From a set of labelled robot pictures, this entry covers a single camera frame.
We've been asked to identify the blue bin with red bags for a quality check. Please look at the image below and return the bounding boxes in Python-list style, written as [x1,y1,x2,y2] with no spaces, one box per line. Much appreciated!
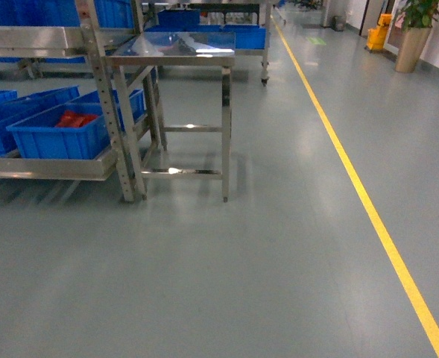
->
[5,88,146,160]

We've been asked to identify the rear steel shelf rack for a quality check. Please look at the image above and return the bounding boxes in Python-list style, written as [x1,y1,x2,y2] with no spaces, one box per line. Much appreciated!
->
[146,1,276,86]

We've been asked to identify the steel shelf rack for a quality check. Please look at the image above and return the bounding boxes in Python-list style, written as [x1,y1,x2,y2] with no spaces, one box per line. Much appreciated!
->
[0,1,162,201]
[146,1,276,86]

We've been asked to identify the empty blue plastic bin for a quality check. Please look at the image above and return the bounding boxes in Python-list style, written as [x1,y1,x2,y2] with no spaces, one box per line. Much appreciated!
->
[0,85,80,157]

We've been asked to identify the small steel side table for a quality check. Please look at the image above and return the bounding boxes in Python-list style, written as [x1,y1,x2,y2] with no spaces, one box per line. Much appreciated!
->
[106,32,236,201]

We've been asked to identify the red bubble wrap bags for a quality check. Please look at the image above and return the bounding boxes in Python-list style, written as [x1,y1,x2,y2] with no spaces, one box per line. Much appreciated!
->
[55,110,98,128]

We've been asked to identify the yellow mop bucket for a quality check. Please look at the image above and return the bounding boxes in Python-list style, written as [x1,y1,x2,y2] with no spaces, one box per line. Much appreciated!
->
[366,13,392,52]

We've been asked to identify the plant in gold planter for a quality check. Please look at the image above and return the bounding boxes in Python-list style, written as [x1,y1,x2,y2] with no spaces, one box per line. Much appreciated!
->
[394,0,439,73]

